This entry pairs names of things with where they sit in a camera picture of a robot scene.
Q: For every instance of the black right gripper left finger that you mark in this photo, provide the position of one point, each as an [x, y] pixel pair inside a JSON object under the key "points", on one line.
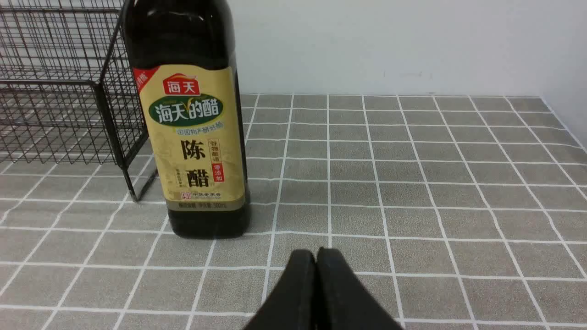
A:
{"points": [[289, 305]]}

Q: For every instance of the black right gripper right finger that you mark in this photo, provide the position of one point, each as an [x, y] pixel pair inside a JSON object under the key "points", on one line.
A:
{"points": [[342, 301]]}

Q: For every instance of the dark vinegar bottle yellow label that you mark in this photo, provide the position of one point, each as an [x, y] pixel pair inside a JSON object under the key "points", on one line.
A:
{"points": [[182, 53]]}

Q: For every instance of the black wire mesh shelf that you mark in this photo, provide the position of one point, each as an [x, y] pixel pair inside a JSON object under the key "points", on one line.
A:
{"points": [[66, 85]]}

